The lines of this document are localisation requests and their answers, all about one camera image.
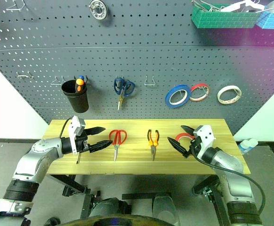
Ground grey perforated pegboard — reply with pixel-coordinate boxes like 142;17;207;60
0;0;274;137

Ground steel ball bearing ring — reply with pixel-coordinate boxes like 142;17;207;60
89;0;109;21

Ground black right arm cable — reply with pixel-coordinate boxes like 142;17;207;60
189;138;266;218

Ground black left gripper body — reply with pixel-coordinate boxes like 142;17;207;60
76;129;94;154

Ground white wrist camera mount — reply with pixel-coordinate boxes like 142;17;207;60
68;115;86;155
193;125;216;149

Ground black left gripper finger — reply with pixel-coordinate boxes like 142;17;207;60
88;140;113;154
85;126;106;137

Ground black curved rim shape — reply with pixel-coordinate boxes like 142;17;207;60
60;213;175;226

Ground black caster wheel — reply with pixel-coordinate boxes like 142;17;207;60
45;216;61;226

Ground thin red tape roll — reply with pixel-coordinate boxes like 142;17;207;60
188;82;210;103

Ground green brick pattern box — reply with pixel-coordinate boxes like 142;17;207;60
191;4;261;29

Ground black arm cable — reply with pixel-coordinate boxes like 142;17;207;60
59;117;72;139
189;138;266;218

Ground black metal table frame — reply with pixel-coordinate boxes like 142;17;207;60
46;174;230;226

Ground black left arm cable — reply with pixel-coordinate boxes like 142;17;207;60
59;117;72;139

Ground orange blue handled screwdriver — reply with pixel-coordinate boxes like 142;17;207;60
75;75;85;93

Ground clear plastic bottle blue label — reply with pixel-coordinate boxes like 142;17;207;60
239;138;258;155

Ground orange black needle-nose pliers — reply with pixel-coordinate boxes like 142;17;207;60
147;129;160;162

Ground silver wire hanger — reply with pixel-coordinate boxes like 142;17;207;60
192;0;222;12

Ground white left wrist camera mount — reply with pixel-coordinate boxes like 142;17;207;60
68;115;86;155

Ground blue handled scissors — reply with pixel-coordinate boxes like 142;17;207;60
114;77;136;111

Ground blue tape roll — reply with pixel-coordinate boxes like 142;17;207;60
164;84;191;109

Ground black plastic cup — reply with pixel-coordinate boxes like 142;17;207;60
61;79;90;114

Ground dark grey rounded shape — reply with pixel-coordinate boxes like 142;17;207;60
89;197;132;218
152;194;180;226

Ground white plastic hanger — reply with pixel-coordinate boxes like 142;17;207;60
220;0;266;14

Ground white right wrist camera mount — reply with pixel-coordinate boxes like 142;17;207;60
193;125;216;149

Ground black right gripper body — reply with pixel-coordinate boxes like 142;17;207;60
188;136;203;158

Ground red handled scissors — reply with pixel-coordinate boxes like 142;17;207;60
108;129;128;162

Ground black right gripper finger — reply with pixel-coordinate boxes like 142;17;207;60
180;125;196;137
167;137;190;159

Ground wide red tape roll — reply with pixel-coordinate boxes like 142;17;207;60
175;132;196;148

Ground white tape roll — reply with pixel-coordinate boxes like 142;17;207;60
217;85;242;105

